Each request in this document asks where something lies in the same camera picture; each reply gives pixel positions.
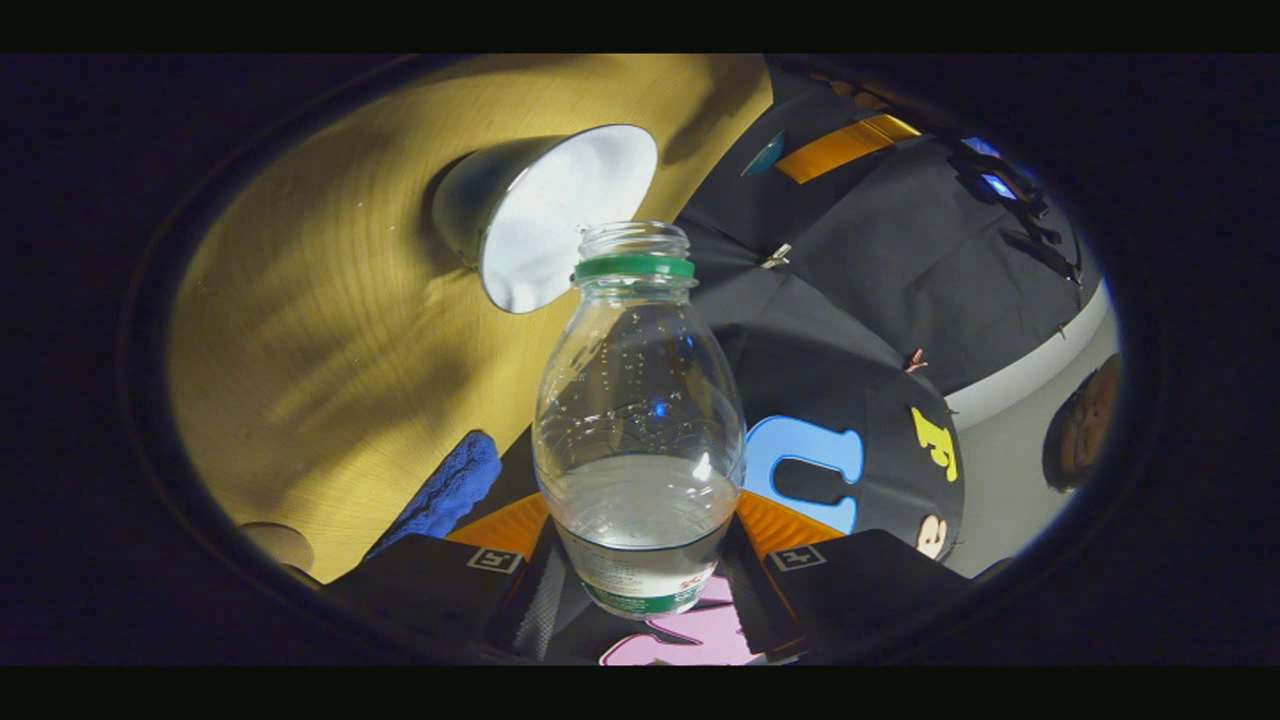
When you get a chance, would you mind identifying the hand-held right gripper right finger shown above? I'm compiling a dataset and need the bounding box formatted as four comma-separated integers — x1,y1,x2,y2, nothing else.
722,490,971,661

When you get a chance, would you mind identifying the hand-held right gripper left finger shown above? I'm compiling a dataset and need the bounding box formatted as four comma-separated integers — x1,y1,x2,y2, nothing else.
325,492,567,661

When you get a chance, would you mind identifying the clear plastic water bottle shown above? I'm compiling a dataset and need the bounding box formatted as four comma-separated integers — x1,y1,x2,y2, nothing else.
531,221,747,619

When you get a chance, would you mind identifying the round brown coaster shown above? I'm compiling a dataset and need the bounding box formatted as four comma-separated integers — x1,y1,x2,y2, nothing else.
238,522,316,576

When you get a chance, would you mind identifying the pale ceramic teacup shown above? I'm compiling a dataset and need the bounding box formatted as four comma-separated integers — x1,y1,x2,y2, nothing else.
432,124,659,315

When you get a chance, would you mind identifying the blue towel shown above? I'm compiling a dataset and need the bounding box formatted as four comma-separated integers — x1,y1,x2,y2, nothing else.
365,431,503,561

